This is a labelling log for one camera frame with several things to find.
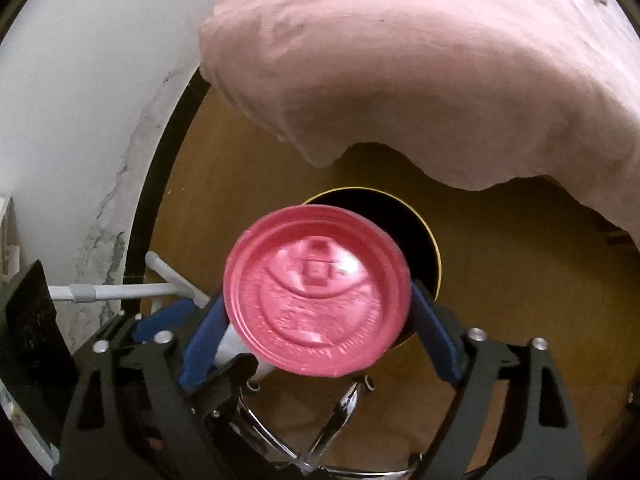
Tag pink lidded paper cup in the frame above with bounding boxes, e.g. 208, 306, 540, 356
222, 205, 411, 377

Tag black round trash bin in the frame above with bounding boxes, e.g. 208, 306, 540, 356
302, 186, 444, 350

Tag chrome chair base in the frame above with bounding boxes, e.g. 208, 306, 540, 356
236, 375, 423, 479

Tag pink bed blanket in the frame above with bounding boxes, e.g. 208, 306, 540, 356
200, 0, 639, 236

